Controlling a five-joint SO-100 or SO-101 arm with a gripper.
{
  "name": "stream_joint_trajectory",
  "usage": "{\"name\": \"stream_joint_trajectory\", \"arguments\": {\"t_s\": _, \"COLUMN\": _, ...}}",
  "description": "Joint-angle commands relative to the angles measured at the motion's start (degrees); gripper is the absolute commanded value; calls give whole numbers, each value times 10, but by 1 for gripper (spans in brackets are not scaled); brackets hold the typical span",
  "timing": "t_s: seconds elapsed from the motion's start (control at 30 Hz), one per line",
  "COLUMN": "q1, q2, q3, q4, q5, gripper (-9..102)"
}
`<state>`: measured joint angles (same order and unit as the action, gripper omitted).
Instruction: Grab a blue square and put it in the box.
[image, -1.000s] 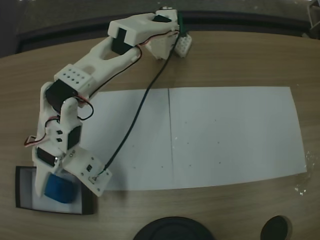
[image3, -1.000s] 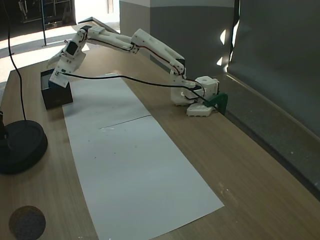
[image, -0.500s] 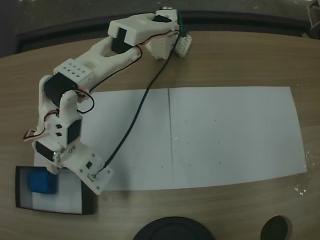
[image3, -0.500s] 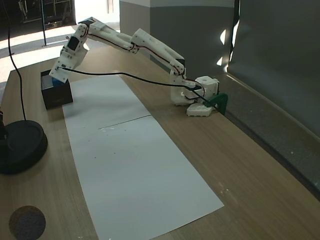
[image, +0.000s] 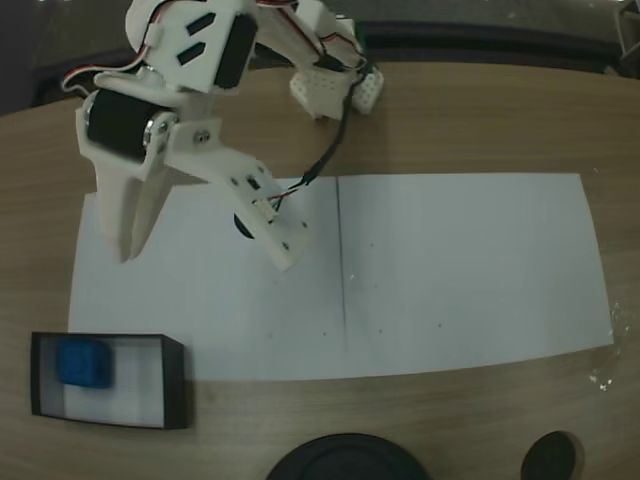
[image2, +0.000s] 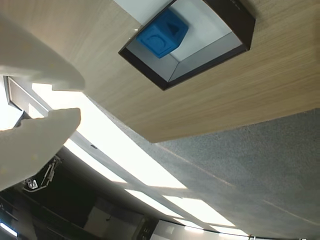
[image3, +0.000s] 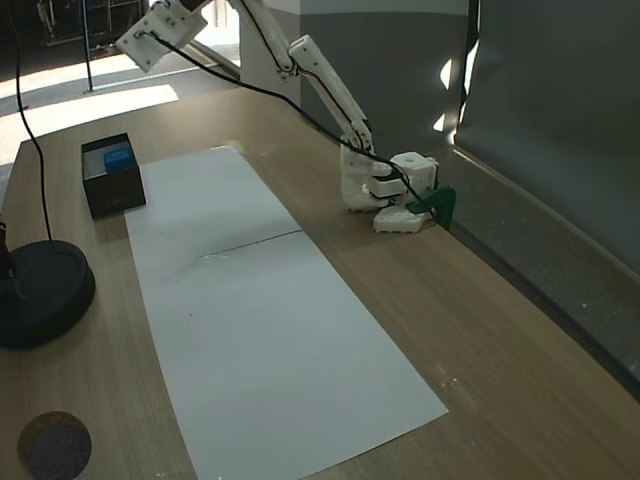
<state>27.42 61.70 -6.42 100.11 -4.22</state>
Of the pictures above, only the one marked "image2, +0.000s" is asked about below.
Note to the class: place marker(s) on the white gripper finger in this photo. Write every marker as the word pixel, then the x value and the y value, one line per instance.
pixel 37 62
pixel 32 145

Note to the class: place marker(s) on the dark brown open box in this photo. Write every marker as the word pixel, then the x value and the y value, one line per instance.
pixel 212 52

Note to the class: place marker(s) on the white paper sheet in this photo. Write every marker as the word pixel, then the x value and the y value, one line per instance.
pixel 137 10

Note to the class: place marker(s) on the blue cube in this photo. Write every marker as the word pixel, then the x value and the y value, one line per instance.
pixel 160 37

